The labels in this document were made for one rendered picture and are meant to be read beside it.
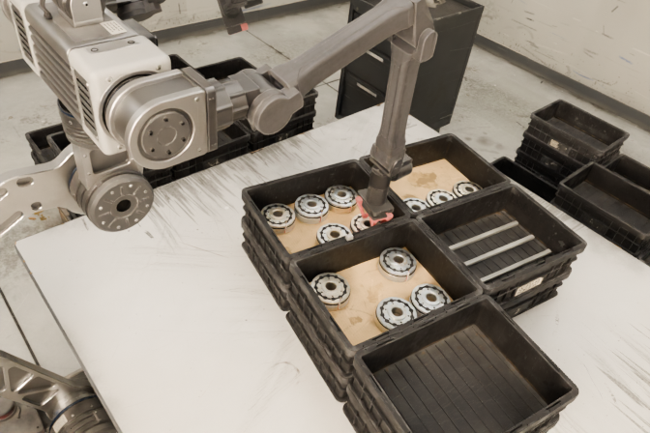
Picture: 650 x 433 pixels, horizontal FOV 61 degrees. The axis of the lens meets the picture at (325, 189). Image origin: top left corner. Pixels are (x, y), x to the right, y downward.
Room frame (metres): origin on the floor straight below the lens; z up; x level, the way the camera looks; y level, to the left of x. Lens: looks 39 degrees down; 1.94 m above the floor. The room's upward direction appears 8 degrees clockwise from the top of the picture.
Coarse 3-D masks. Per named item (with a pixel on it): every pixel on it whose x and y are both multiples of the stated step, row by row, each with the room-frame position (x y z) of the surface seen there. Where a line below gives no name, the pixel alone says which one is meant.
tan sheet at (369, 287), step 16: (352, 272) 1.02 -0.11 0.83; (368, 272) 1.03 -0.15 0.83; (416, 272) 1.05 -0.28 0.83; (352, 288) 0.96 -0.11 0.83; (368, 288) 0.97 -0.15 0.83; (384, 288) 0.98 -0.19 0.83; (400, 288) 0.98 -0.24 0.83; (352, 304) 0.91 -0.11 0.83; (368, 304) 0.91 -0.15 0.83; (336, 320) 0.85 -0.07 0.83; (352, 320) 0.86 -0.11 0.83; (368, 320) 0.86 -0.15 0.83; (352, 336) 0.81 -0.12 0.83; (368, 336) 0.82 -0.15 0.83
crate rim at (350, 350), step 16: (400, 224) 1.13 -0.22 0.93; (416, 224) 1.13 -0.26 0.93; (352, 240) 1.04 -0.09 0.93; (432, 240) 1.08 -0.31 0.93; (304, 256) 0.96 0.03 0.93; (448, 256) 1.03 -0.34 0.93; (464, 272) 0.98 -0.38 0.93; (304, 288) 0.86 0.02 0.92; (480, 288) 0.93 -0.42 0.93; (320, 304) 0.81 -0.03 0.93; (448, 304) 0.86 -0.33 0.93; (336, 336) 0.74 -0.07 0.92; (384, 336) 0.75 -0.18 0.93; (352, 352) 0.70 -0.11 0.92
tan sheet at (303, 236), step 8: (328, 216) 1.23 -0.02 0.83; (336, 216) 1.23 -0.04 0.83; (344, 216) 1.24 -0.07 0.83; (352, 216) 1.24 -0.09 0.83; (296, 224) 1.17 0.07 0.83; (304, 224) 1.18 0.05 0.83; (312, 224) 1.18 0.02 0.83; (320, 224) 1.19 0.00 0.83; (344, 224) 1.20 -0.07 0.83; (288, 232) 1.14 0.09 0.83; (296, 232) 1.14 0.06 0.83; (304, 232) 1.15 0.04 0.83; (312, 232) 1.15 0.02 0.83; (280, 240) 1.10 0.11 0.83; (288, 240) 1.11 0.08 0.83; (296, 240) 1.11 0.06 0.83; (304, 240) 1.12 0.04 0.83; (312, 240) 1.12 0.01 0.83; (288, 248) 1.07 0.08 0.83; (296, 248) 1.08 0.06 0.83; (304, 248) 1.08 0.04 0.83
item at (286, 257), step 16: (352, 160) 1.39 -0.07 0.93; (288, 176) 1.27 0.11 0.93; (304, 176) 1.29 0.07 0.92; (368, 176) 1.33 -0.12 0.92; (256, 208) 1.11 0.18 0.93; (400, 208) 1.20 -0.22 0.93; (384, 224) 1.12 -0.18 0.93; (272, 240) 1.01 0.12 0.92; (336, 240) 1.03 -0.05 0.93; (288, 256) 0.95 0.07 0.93
